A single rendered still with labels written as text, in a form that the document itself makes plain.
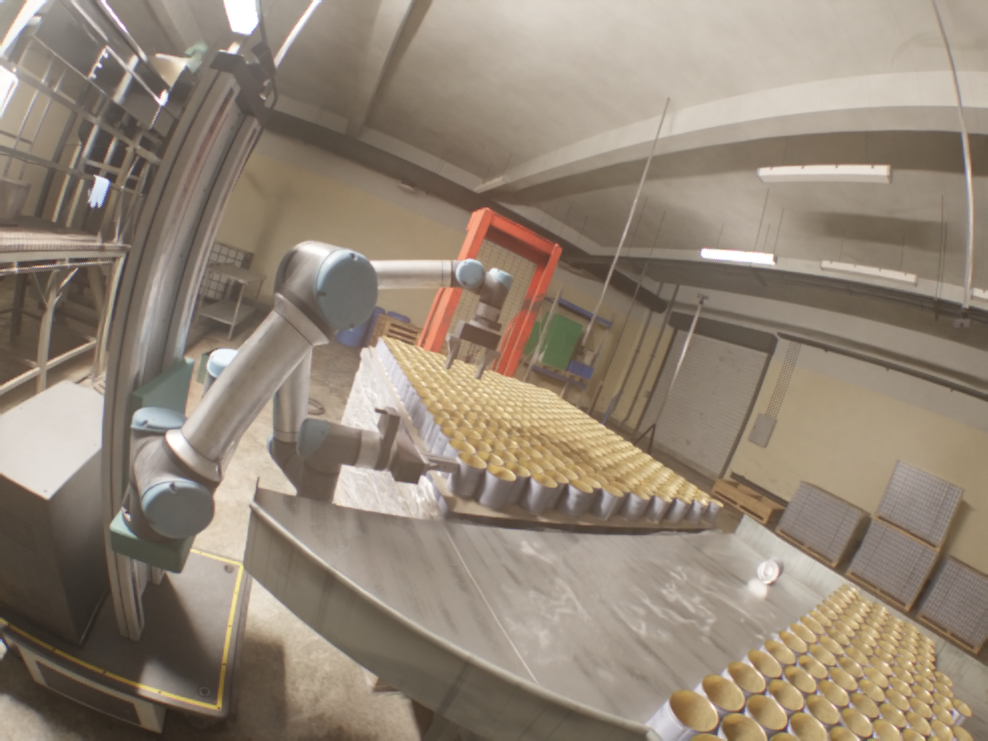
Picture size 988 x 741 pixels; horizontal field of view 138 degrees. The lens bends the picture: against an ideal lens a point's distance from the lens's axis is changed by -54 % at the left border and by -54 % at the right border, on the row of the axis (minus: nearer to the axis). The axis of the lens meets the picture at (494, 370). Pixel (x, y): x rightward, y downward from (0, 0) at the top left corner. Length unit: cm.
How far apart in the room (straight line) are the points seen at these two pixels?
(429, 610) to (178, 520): 39
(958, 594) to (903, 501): 194
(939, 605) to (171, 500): 817
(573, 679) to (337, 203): 963
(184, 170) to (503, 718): 93
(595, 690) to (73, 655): 127
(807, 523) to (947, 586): 298
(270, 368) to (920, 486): 789
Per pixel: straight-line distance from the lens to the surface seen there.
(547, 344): 1003
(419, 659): 44
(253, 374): 62
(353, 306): 62
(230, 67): 90
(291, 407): 83
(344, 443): 76
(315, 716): 168
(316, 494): 80
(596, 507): 112
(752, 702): 64
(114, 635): 143
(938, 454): 955
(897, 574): 792
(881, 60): 435
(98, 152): 459
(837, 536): 794
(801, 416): 1013
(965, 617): 808
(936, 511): 783
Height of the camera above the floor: 145
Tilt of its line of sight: 6 degrees down
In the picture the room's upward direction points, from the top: 21 degrees clockwise
